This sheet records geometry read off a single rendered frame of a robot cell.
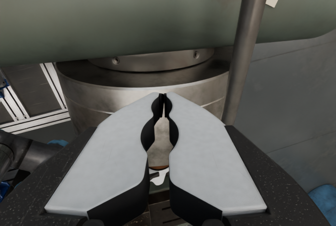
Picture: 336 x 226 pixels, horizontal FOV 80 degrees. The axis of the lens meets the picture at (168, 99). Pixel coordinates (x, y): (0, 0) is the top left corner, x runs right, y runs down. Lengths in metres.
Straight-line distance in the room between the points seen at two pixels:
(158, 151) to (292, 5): 0.22
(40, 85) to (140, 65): 1.17
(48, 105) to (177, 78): 1.26
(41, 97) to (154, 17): 1.29
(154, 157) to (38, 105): 1.23
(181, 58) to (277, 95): 2.01
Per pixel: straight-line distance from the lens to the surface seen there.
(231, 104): 0.16
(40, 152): 0.61
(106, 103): 0.25
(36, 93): 1.43
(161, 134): 0.26
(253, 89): 2.03
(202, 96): 0.25
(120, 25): 0.19
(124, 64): 0.27
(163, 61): 0.27
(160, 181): 0.55
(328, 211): 3.90
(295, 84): 2.34
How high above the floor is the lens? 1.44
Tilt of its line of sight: 58 degrees down
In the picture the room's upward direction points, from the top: 152 degrees clockwise
